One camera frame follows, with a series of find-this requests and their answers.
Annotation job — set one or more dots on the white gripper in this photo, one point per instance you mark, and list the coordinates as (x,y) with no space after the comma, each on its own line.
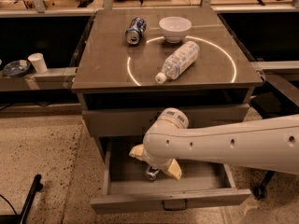
(154,163)

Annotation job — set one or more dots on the redbull can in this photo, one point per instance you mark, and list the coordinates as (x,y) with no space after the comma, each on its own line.
(151,173)

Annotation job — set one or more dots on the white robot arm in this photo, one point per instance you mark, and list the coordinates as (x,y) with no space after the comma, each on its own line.
(267,144)

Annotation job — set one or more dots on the grey open middle drawer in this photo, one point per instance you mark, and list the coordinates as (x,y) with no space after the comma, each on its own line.
(126,189)

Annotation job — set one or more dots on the grey upper drawer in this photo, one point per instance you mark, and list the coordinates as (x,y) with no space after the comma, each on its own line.
(136,121)

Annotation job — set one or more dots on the grey drawer cabinet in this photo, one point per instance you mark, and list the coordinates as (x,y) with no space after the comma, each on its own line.
(114,74)

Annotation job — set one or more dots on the blue soda can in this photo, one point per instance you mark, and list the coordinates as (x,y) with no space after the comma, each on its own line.
(136,30)

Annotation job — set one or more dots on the clear plastic water bottle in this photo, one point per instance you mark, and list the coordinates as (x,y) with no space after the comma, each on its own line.
(178,62)

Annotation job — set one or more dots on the black stand foot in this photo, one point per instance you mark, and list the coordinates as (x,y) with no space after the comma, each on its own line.
(21,218)

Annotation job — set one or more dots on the black office chair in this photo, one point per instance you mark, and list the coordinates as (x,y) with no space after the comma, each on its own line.
(276,98)

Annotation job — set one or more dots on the white bowl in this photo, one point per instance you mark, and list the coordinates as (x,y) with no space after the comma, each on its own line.
(174,29)

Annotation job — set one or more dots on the white paper cup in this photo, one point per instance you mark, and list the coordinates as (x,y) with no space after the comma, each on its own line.
(38,62)

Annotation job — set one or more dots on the dark round plate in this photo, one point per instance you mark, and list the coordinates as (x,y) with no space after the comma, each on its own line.
(17,68)

